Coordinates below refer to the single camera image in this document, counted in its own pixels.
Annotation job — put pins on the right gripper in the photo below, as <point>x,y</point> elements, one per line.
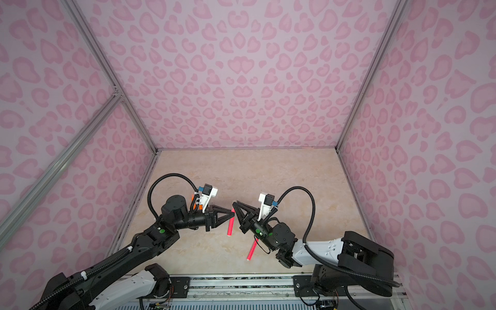
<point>252,223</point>

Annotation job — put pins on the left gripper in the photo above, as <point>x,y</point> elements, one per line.
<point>207,220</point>

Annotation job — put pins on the pink pen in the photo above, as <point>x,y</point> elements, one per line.
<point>252,250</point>
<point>231,223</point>

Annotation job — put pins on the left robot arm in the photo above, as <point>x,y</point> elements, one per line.
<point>80,289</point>

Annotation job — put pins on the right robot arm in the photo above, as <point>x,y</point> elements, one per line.
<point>347,261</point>

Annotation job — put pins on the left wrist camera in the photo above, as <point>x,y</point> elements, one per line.
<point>205,194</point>

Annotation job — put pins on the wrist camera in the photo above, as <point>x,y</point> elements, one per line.
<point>268,203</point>
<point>205,194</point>

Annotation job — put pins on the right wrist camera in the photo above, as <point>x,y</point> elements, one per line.
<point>268,203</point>

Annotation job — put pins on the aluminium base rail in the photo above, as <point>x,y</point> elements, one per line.
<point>238,291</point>

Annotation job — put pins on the diagonal aluminium frame bar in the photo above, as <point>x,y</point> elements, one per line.
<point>27,203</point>

